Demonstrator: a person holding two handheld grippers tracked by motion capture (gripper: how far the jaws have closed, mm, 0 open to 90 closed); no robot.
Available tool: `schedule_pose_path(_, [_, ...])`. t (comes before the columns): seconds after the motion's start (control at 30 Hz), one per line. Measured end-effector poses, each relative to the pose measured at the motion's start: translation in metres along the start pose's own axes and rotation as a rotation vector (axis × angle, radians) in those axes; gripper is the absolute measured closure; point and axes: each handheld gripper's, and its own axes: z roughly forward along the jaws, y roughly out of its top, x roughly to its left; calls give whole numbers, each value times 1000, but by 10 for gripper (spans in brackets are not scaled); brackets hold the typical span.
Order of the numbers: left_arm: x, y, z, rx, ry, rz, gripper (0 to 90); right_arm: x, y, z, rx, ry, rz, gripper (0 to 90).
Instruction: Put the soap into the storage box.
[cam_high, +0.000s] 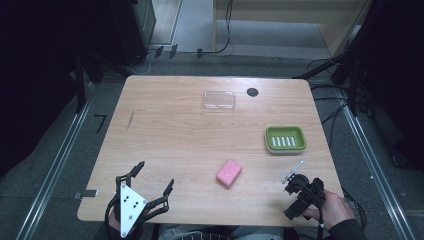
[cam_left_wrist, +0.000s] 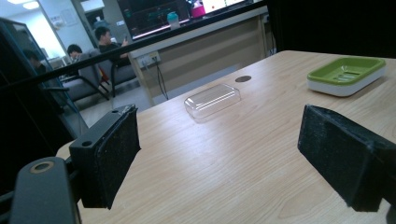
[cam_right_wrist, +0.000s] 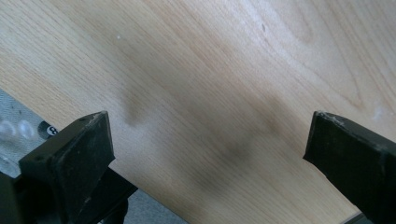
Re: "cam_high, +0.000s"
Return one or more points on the clear plastic lid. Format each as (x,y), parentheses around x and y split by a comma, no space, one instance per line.
(219,101)

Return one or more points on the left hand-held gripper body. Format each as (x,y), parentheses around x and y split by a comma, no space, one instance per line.
(130,208)

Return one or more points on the black cabinet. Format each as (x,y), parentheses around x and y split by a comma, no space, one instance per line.
(133,30)

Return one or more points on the small black plug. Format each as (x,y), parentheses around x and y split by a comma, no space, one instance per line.
(159,51)
(173,51)
(199,53)

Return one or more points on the pink soap bar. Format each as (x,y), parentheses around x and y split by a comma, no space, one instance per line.
(229,173)

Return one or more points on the green soap dish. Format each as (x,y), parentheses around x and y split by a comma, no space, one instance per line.
(285,140)

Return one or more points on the black tripod stand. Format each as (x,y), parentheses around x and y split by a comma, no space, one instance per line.
(346,63)

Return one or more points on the metal floor rail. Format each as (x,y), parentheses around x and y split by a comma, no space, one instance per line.
(373,160)
(56,163)

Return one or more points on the person's left hand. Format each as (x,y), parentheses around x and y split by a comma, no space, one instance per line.
(114,221)

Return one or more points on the person's lap clothing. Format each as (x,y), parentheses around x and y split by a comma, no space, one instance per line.
(213,234)

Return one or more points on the light wooden frame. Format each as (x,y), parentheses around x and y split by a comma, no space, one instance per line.
(340,30)

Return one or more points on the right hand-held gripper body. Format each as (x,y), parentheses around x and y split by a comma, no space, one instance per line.
(305,195)

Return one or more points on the black round table grommet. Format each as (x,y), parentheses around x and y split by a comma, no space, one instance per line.
(252,92)

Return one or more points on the black metal stand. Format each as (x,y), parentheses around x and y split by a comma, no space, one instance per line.
(80,83)

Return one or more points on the person's right hand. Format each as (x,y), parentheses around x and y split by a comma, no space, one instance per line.
(335,208)

